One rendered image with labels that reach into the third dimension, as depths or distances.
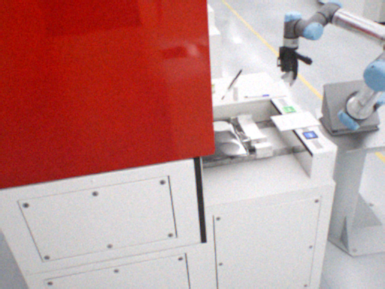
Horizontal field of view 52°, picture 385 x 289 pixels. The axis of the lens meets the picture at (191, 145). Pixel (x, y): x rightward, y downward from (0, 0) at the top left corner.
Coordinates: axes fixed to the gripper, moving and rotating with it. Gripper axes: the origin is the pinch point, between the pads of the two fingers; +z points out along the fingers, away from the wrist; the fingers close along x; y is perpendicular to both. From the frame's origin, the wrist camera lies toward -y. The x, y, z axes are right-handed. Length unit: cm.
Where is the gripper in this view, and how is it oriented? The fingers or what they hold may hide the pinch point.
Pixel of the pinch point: (292, 83)
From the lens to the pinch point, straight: 207.5
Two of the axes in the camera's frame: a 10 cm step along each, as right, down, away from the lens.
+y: -9.8, 1.6, -1.0
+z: 0.7, 8.3, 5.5
